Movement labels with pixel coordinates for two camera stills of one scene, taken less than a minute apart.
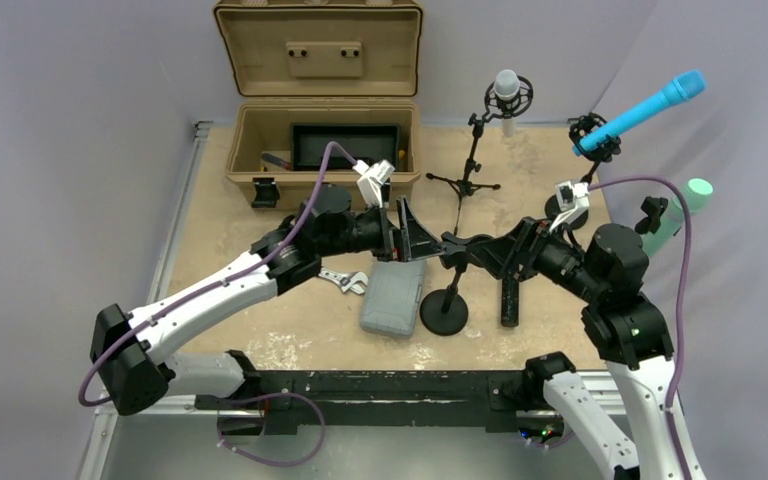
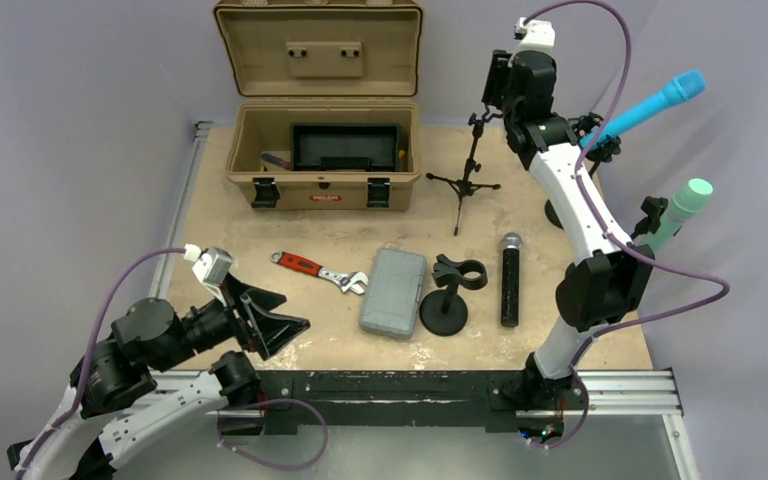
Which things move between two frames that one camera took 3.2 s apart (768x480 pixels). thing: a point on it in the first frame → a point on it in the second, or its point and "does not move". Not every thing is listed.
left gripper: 421,243 → 269,332
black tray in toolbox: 364,142 does not move
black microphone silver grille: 510,302 does not move
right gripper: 523,243 → 499,72
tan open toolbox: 314,75 does not move
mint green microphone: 697,196 does not move
